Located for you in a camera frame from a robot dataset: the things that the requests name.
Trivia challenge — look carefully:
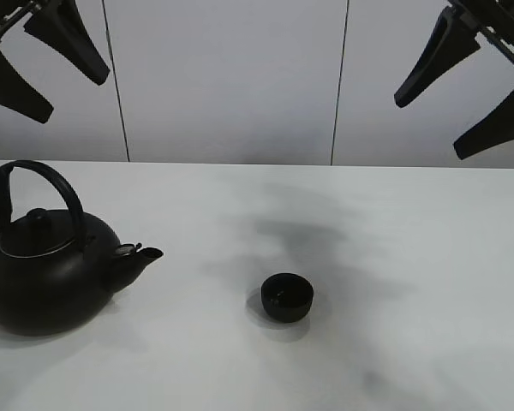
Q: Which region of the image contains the small black teacup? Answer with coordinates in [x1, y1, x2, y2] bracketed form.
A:
[260, 273, 314, 324]

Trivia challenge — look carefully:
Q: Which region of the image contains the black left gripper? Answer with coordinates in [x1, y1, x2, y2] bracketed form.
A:
[0, 0, 110, 123]

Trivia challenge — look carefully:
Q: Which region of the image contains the black round teapot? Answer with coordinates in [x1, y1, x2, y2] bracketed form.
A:
[0, 160, 164, 337]

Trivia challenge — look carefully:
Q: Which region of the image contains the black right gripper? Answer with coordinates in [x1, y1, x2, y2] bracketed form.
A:
[394, 1, 514, 160]

